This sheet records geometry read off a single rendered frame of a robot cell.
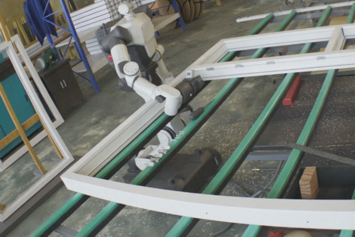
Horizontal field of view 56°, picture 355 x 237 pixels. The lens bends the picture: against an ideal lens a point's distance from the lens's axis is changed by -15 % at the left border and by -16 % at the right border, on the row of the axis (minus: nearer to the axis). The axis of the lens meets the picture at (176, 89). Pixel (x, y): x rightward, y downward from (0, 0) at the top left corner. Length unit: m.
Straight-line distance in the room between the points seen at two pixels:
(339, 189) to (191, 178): 1.40
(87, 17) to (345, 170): 5.58
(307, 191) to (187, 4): 7.11
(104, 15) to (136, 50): 3.97
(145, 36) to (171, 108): 0.56
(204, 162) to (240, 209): 1.74
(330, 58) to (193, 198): 1.03
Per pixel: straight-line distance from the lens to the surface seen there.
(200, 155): 2.79
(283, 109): 2.20
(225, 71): 2.10
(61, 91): 5.58
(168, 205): 1.20
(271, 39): 2.39
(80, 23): 6.69
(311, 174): 1.41
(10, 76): 5.43
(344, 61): 1.84
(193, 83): 1.94
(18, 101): 5.44
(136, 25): 2.22
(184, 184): 2.60
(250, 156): 1.94
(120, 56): 2.01
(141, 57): 2.28
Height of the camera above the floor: 1.59
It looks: 19 degrees down
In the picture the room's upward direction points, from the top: 21 degrees counter-clockwise
